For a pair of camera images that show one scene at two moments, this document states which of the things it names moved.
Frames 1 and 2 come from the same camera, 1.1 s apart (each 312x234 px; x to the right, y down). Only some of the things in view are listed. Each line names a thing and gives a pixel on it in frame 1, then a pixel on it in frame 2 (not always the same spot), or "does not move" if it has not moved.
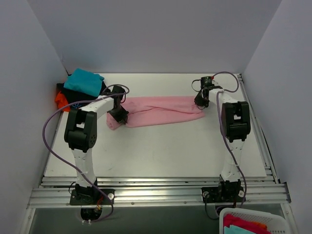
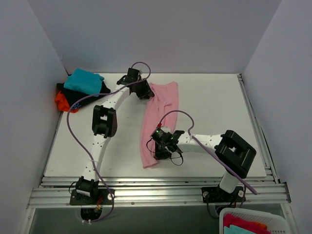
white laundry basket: (276, 223) does not move
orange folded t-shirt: (62, 102) does not move
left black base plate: (92, 196) does not move
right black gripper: (201, 100) -> (161, 153)
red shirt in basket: (229, 219) does not move
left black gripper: (119, 115) -> (144, 90)
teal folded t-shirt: (85, 82) does not move
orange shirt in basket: (262, 224) does not move
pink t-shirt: (148, 111) -> (162, 112)
